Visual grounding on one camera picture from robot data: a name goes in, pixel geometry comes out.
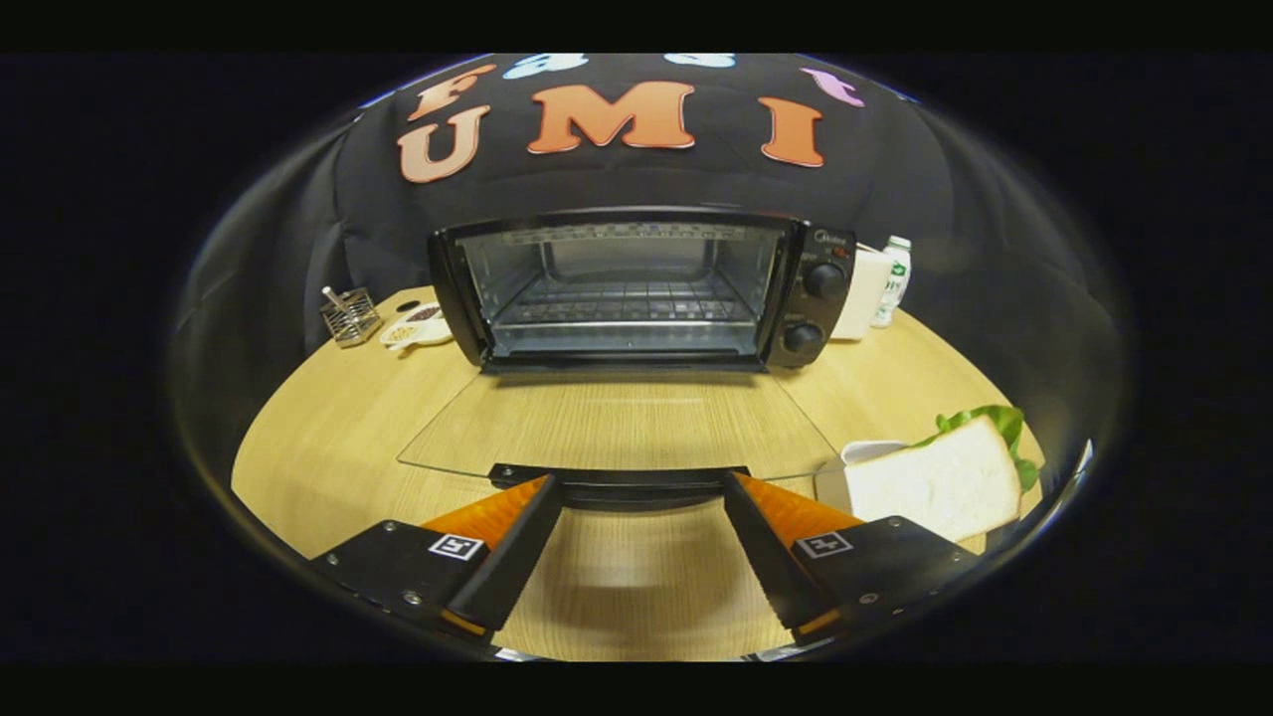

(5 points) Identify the wire utensil holder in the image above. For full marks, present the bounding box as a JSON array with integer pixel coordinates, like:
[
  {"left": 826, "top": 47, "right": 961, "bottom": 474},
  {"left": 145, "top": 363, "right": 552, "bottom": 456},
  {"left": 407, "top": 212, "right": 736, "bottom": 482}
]
[{"left": 318, "top": 285, "right": 384, "bottom": 348}]

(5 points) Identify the white rectangular dish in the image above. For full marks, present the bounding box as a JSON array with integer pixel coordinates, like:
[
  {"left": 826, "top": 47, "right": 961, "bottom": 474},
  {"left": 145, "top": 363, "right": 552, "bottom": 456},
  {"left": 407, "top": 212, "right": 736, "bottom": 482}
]
[{"left": 814, "top": 441, "right": 911, "bottom": 515}]

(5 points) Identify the black toaster oven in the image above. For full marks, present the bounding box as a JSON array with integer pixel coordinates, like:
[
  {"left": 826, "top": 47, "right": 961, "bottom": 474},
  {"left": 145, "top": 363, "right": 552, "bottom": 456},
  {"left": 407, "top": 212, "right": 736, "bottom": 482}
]
[{"left": 396, "top": 206, "right": 858, "bottom": 513}]

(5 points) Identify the green label plastic bottle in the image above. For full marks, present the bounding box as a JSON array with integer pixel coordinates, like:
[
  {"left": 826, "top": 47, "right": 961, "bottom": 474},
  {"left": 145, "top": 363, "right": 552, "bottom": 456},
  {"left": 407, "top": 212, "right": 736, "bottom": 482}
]
[{"left": 871, "top": 236, "right": 913, "bottom": 330}]

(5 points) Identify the lettuce bread sandwich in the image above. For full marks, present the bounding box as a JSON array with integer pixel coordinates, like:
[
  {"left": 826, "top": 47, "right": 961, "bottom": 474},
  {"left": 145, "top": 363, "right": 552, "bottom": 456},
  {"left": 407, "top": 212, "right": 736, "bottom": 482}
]
[{"left": 843, "top": 405, "right": 1041, "bottom": 544}]

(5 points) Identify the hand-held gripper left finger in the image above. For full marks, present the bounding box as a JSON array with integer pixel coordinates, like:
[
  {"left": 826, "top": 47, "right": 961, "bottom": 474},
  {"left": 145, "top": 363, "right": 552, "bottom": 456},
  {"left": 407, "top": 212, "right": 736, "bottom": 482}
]
[{"left": 310, "top": 474, "right": 565, "bottom": 645}]

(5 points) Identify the white divided snack dish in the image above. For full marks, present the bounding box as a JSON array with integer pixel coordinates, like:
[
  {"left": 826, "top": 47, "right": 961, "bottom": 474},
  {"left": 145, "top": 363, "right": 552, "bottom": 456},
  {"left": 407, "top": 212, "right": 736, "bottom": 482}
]
[{"left": 379, "top": 301, "right": 456, "bottom": 352}]

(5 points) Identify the white box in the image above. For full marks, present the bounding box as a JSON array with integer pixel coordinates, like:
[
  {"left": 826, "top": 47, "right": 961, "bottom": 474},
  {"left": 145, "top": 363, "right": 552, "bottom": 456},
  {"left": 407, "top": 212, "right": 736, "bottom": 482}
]
[{"left": 830, "top": 246, "right": 896, "bottom": 342}]

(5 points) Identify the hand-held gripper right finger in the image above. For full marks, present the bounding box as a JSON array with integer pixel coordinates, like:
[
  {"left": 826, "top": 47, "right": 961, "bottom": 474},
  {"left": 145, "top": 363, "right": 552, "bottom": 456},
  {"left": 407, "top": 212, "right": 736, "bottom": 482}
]
[{"left": 723, "top": 470, "right": 986, "bottom": 645}]

